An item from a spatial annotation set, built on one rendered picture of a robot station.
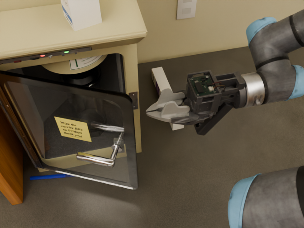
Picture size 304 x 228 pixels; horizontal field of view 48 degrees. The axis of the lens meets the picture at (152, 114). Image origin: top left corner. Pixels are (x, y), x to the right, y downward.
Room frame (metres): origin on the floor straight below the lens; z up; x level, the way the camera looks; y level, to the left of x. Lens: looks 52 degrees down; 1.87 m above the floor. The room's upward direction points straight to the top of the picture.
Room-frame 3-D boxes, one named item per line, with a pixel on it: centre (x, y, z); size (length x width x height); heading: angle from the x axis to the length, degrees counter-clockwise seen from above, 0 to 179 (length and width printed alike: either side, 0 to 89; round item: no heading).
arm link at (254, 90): (0.51, -0.21, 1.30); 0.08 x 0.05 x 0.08; 13
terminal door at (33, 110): (0.45, 0.19, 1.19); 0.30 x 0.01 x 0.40; 76
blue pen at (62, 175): (0.48, 0.30, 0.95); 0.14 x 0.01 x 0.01; 95
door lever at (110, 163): (0.40, 0.12, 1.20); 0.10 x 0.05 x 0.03; 76
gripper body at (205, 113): (0.49, -0.14, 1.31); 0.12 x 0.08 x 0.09; 103
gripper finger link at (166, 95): (0.48, -0.03, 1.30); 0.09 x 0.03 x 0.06; 103
